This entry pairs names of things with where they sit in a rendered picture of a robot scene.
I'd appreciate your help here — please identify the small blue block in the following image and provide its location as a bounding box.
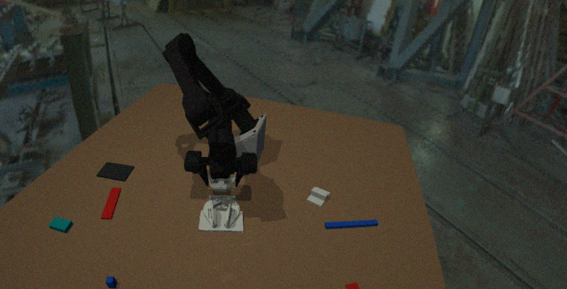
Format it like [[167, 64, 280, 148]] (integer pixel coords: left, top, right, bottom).
[[105, 276, 117, 289]]

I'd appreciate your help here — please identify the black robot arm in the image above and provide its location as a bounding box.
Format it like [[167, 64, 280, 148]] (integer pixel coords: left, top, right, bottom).
[[162, 33, 259, 179]]

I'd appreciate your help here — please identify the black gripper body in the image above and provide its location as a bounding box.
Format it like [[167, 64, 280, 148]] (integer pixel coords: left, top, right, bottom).
[[184, 151, 257, 174]]

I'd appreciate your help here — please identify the blue flat bar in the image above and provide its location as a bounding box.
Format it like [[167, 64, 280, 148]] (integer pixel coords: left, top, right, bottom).
[[325, 220, 378, 229]]

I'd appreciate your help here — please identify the small teal flat block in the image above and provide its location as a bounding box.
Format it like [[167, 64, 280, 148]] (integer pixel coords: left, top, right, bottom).
[[49, 216, 73, 233]]

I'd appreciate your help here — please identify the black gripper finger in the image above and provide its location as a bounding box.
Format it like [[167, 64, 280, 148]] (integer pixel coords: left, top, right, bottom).
[[192, 166, 208, 186], [235, 165, 249, 187]]

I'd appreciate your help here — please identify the grey metal gear jaw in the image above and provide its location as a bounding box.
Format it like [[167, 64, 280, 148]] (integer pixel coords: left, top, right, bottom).
[[203, 198, 222, 228]]

